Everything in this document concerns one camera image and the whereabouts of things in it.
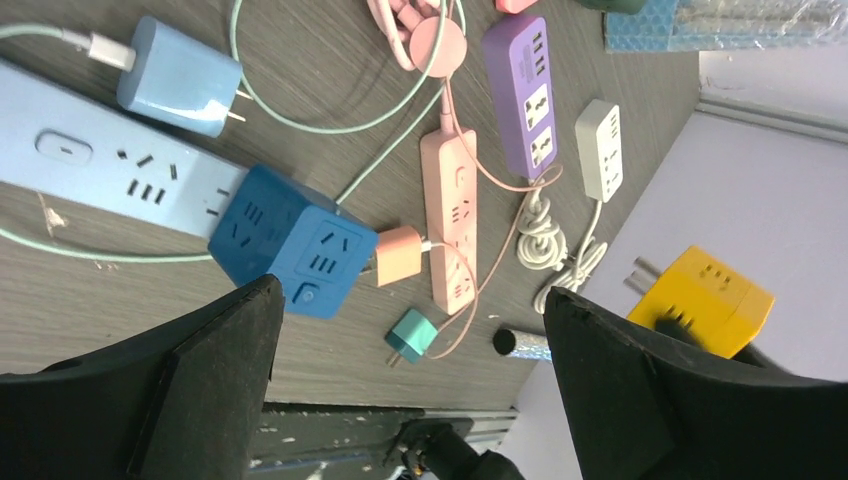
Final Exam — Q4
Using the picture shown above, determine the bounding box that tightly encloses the orange pink charger plug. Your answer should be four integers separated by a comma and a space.
363, 225, 432, 287

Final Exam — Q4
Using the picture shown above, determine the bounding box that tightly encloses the white power strip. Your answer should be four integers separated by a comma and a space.
575, 99, 624, 203

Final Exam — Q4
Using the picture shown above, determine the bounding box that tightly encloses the blue wrapped metronome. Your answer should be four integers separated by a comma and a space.
604, 1, 847, 53

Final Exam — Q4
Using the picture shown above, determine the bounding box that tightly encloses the mint green charger cable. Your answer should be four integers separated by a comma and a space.
0, 0, 468, 264

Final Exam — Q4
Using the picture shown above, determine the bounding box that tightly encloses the white coiled power cord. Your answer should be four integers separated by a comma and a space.
515, 178, 609, 316

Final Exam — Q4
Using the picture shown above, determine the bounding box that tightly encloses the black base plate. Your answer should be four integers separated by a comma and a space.
245, 402, 518, 479

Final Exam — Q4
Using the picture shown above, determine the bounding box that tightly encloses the light blue charger plug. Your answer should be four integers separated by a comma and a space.
83, 16, 243, 138

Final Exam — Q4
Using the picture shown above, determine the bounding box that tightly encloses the light blue power strip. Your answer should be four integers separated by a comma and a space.
1, 62, 247, 238

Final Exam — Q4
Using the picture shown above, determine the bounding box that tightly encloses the pink power strip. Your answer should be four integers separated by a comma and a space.
420, 129, 478, 315

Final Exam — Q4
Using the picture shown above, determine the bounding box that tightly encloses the dark green cube socket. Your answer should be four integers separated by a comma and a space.
577, 0, 647, 15

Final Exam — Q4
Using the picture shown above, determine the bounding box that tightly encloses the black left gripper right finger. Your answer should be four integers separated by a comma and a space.
544, 288, 847, 479

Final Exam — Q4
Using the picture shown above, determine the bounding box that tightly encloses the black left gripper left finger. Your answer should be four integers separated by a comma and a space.
1, 274, 285, 479

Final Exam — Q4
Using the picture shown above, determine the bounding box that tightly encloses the teal charger plug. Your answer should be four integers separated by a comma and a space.
385, 308, 438, 368

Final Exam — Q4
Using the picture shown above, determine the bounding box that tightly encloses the purple power strip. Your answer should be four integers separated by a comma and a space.
481, 13, 558, 179

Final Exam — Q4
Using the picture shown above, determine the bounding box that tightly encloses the pink coiled power cord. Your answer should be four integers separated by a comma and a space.
366, 0, 469, 79

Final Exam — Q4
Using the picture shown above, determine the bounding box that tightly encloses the glittery small cylinder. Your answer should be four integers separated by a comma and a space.
492, 328, 551, 363

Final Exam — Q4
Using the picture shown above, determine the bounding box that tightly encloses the dark blue cube socket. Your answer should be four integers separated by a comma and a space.
208, 165, 378, 319

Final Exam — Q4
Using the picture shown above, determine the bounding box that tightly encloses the pink cube socket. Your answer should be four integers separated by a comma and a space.
494, 0, 537, 15

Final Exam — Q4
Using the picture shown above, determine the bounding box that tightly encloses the pink charger cable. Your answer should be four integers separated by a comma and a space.
423, 0, 564, 361

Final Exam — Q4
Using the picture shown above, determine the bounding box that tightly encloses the yellow cube socket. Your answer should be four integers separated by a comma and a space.
624, 246, 775, 359

